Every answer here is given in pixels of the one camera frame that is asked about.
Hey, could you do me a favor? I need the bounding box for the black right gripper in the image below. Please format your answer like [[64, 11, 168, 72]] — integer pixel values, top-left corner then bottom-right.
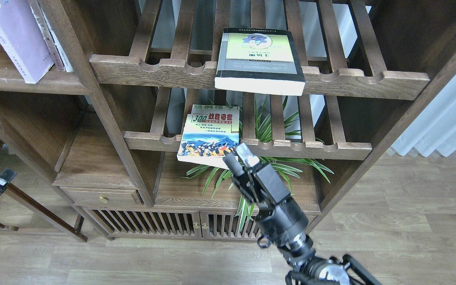
[[223, 143, 308, 248]]

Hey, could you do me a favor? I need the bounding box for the green blue illustrated book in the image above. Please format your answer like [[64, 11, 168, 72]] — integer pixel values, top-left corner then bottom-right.
[[176, 104, 239, 169]]

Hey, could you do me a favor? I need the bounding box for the pale lilac white book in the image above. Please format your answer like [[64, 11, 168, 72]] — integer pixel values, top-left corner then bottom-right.
[[0, 0, 54, 84]]

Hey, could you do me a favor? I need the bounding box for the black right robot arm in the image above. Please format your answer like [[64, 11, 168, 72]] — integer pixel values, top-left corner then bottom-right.
[[223, 144, 379, 285]]

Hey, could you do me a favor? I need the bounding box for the white standing book on shelf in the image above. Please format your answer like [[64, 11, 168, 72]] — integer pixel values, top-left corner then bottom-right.
[[28, 0, 74, 72]]

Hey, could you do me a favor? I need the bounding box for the green spider plant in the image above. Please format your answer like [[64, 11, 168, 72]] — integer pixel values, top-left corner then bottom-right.
[[181, 96, 334, 235]]

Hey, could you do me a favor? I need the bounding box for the yellow grey thick book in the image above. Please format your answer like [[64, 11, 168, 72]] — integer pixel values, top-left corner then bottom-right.
[[214, 27, 305, 96]]

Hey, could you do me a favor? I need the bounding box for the dark wooden bookshelf unit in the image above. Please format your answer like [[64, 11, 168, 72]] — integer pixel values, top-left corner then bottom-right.
[[0, 0, 456, 240]]

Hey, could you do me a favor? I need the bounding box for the white curtain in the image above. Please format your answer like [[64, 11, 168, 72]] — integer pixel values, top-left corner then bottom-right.
[[391, 75, 456, 156]]

